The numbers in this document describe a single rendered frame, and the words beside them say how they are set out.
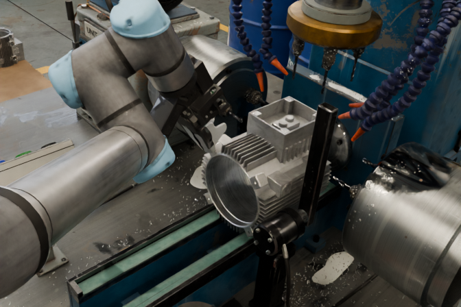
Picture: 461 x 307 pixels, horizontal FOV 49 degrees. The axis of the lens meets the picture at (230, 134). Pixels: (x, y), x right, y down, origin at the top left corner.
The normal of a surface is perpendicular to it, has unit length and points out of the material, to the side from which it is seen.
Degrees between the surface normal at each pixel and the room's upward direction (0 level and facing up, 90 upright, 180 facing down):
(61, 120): 0
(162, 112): 57
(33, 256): 87
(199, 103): 30
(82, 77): 69
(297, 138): 90
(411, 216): 51
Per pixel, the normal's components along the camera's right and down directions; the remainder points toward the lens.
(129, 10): -0.30, -0.56
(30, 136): 0.07, -0.84
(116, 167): 0.93, -0.24
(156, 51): 0.41, 0.69
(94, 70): 0.16, 0.07
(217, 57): -0.10, -0.74
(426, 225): -0.52, -0.28
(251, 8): -0.61, 0.26
